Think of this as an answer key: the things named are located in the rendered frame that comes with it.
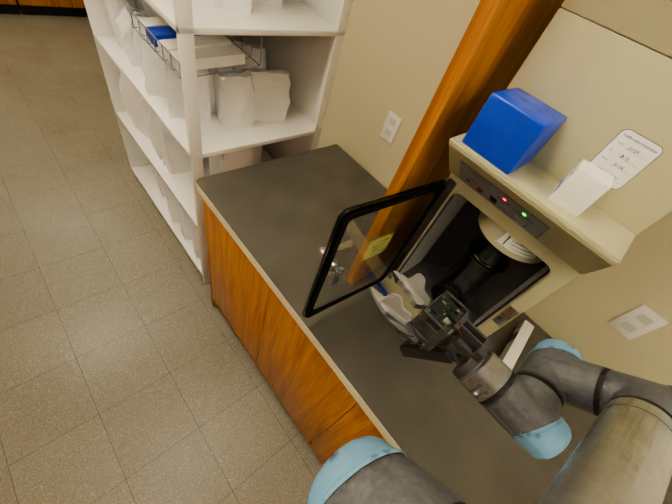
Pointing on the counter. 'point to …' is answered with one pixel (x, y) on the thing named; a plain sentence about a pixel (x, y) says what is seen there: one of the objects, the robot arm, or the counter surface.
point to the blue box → (512, 129)
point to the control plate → (503, 201)
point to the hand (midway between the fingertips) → (385, 285)
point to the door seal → (360, 216)
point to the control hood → (552, 213)
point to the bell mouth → (505, 241)
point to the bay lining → (512, 281)
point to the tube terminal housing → (587, 133)
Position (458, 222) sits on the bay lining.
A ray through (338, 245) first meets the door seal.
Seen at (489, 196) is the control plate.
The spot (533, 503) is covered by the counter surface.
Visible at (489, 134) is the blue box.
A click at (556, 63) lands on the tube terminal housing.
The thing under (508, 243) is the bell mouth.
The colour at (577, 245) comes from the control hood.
